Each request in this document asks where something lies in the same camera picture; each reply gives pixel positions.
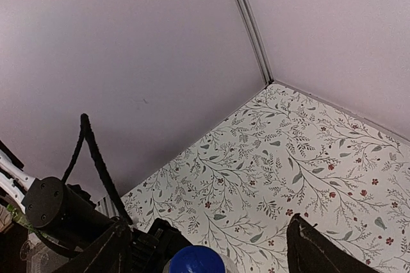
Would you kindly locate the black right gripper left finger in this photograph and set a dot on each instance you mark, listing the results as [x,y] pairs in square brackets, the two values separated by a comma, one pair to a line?
[111,252]

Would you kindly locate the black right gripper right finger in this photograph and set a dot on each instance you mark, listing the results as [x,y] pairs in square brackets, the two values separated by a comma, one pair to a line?
[309,251]

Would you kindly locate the Pepsi bottle blue label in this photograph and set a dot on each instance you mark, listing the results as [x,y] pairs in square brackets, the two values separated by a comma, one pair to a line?
[230,265]

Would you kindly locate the blue bottle cap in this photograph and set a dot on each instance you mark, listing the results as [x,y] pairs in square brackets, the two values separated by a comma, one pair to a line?
[195,250]

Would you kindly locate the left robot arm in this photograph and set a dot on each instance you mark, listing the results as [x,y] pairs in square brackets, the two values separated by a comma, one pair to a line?
[61,215]

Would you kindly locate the floral patterned table mat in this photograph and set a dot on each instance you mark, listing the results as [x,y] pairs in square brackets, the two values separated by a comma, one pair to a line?
[283,153]

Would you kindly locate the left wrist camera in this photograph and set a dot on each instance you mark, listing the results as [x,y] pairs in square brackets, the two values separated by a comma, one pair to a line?
[152,251]

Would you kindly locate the left aluminium corner post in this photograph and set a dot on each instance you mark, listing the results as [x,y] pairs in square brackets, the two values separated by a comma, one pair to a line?
[255,38]

